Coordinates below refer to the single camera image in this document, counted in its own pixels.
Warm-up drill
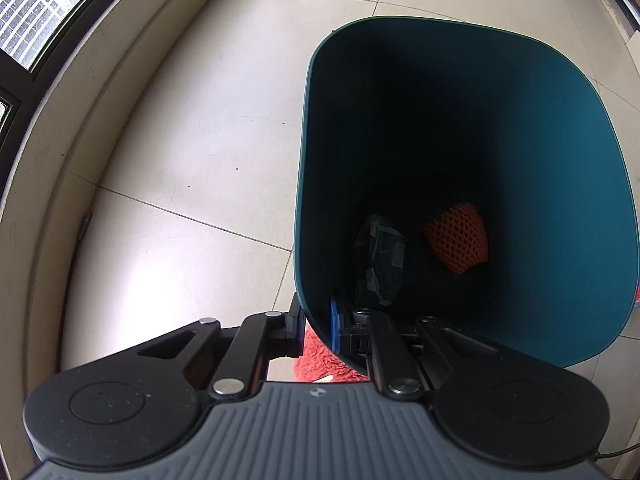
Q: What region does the teal plastic trash bin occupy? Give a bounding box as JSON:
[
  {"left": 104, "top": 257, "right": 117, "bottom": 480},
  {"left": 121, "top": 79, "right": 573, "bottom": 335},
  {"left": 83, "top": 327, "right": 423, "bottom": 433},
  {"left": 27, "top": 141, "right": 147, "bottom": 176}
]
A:
[{"left": 291, "top": 16, "right": 640, "bottom": 376}]

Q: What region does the red fluffy cloth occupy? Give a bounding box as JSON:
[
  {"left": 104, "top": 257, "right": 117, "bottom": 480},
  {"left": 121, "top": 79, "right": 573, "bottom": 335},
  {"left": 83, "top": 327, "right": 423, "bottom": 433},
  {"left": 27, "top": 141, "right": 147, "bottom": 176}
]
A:
[{"left": 292, "top": 327, "right": 373, "bottom": 385}]

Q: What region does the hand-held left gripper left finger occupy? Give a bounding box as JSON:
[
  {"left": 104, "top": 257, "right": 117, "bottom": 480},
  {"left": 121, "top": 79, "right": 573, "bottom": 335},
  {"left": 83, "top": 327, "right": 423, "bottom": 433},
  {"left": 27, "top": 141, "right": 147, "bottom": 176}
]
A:
[{"left": 136, "top": 291, "right": 307, "bottom": 402}]

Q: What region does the orange foam fruit net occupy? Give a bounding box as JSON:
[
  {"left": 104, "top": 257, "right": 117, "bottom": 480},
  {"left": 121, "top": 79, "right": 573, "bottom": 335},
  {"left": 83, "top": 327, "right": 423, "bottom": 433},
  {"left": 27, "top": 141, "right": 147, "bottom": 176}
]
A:
[{"left": 423, "top": 200, "right": 489, "bottom": 276}]

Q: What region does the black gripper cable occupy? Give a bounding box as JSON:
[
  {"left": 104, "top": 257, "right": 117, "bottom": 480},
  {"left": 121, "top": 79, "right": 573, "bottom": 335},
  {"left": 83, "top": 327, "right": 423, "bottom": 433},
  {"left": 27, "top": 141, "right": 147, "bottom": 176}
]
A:
[{"left": 590, "top": 446, "right": 640, "bottom": 462}]

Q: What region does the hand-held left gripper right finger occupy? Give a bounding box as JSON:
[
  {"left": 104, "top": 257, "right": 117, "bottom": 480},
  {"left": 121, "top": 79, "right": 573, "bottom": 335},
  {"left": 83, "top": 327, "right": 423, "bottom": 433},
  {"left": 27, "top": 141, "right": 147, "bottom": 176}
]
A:
[{"left": 329, "top": 300, "right": 502, "bottom": 403}]

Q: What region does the window with dark frame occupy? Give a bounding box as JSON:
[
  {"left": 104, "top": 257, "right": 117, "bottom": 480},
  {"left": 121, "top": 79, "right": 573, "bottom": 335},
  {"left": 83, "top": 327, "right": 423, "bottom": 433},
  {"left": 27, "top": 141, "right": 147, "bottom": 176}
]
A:
[{"left": 0, "top": 0, "right": 161, "bottom": 126}]

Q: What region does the dark plastic wrapper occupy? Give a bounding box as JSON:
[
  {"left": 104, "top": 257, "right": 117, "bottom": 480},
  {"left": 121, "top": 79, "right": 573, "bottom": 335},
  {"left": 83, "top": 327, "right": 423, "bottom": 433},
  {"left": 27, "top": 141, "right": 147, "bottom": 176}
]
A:
[{"left": 352, "top": 214, "right": 407, "bottom": 307}]

